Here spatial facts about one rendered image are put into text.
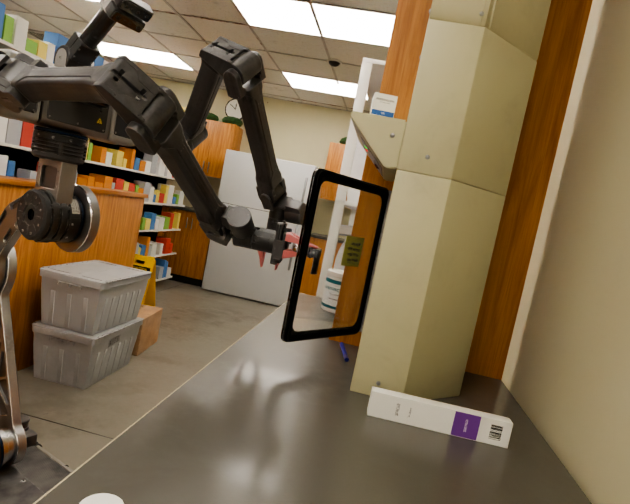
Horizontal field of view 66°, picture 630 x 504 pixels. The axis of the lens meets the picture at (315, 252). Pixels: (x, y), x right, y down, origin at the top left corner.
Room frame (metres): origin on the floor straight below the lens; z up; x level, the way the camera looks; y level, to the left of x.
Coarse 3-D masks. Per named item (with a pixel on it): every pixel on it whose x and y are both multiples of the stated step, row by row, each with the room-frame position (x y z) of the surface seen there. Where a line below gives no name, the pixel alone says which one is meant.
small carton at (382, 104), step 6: (378, 96) 1.07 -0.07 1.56; (384, 96) 1.07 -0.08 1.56; (390, 96) 1.07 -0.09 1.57; (396, 96) 1.07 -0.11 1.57; (372, 102) 1.09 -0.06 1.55; (378, 102) 1.07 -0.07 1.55; (384, 102) 1.07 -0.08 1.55; (390, 102) 1.07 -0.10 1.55; (396, 102) 1.07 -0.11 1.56; (372, 108) 1.07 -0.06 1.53; (378, 108) 1.07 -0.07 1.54; (384, 108) 1.07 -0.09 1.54; (390, 108) 1.07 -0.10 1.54; (378, 114) 1.07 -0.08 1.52; (384, 114) 1.07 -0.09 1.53; (390, 114) 1.07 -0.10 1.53
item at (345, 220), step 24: (336, 192) 1.14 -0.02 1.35; (360, 192) 1.21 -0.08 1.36; (336, 216) 1.15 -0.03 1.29; (360, 216) 1.23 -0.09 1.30; (312, 240) 1.10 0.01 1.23; (336, 240) 1.17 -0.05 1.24; (360, 240) 1.24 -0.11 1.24; (336, 264) 1.18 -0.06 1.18; (360, 264) 1.26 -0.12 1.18; (312, 288) 1.13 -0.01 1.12; (336, 288) 1.20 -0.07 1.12; (360, 288) 1.28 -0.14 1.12; (312, 312) 1.14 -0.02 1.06; (336, 312) 1.21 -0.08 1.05
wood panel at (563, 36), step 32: (416, 0) 1.37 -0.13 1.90; (576, 0) 1.32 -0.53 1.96; (416, 32) 1.37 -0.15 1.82; (544, 32) 1.33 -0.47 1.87; (576, 32) 1.32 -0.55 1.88; (416, 64) 1.37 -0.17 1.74; (544, 64) 1.33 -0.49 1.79; (576, 64) 1.32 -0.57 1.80; (544, 96) 1.32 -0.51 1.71; (544, 128) 1.32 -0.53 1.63; (544, 160) 1.32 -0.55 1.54; (512, 192) 1.33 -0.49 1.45; (544, 192) 1.32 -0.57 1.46; (512, 224) 1.32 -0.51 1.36; (512, 256) 1.32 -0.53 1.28; (512, 288) 1.32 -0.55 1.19; (480, 320) 1.33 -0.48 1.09; (512, 320) 1.32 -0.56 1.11; (480, 352) 1.33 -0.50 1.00
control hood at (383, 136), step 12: (360, 120) 1.01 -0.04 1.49; (372, 120) 1.01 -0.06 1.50; (384, 120) 1.01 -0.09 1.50; (396, 120) 1.00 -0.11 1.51; (360, 132) 1.04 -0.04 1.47; (372, 132) 1.01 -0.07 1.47; (384, 132) 1.01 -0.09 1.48; (396, 132) 1.00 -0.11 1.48; (372, 144) 1.01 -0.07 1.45; (384, 144) 1.00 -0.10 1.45; (396, 144) 1.00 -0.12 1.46; (384, 156) 1.00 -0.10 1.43; (396, 156) 1.00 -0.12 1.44; (384, 168) 1.05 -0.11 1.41; (396, 168) 1.01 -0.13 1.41
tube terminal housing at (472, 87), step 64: (448, 64) 0.99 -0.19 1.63; (512, 64) 1.05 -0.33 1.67; (448, 128) 0.99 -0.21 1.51; (512, 128) 1.09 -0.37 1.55; (448, 192) 0.99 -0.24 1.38; (384, 256) 1.00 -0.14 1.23; (448, 256) 1.01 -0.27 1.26; (384, 320) 1.00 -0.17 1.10; (448, 320) 1.04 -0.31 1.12; (384, 384) 0.99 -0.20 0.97; (448, 384) 1.08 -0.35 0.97
